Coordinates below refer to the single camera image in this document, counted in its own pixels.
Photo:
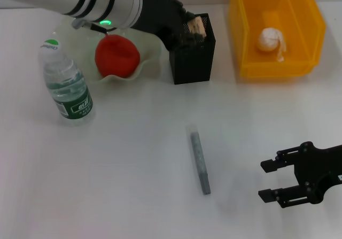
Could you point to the red-orange fruit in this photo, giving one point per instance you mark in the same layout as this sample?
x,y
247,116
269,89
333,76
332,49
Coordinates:
x,y
117,54

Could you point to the clear green-label water bottle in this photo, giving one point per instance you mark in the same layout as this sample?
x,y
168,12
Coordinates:
x,y
72,94

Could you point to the white paper ball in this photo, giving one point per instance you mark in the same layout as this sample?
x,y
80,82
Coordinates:
x,y
270,39

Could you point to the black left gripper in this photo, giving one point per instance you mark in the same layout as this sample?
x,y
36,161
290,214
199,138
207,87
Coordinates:
x,y
160,14

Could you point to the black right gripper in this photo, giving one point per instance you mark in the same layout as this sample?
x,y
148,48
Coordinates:
x,y
318,172

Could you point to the tan rectangular eraser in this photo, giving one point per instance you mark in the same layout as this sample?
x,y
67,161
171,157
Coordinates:
x,y
197,26

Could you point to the black mesh pen holder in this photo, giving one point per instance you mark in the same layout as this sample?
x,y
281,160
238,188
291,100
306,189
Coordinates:
x,y
192,62

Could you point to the grey pen with clear cap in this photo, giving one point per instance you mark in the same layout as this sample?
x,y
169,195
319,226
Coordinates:
x,y
199,158

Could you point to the pale green glass fruit plate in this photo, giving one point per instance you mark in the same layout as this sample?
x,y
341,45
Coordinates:
x,y
149,52

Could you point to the yellow plastic bin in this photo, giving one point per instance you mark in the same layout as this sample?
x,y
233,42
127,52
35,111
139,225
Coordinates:
x,y
280,68

